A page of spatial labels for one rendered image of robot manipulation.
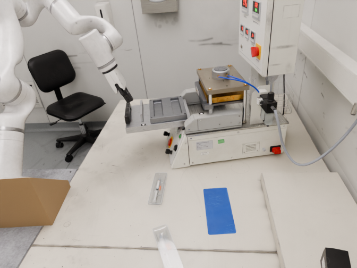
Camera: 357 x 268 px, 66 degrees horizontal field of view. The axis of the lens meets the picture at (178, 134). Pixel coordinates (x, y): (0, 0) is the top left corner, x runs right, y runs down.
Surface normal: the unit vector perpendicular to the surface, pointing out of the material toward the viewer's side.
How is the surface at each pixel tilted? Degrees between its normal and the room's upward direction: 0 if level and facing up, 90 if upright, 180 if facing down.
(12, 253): 0
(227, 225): 0
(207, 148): 90
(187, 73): 90
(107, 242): 0
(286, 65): 90
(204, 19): 90
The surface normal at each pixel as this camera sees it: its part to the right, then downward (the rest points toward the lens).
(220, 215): -0.09, -0.84
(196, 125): 0.11, 0.53
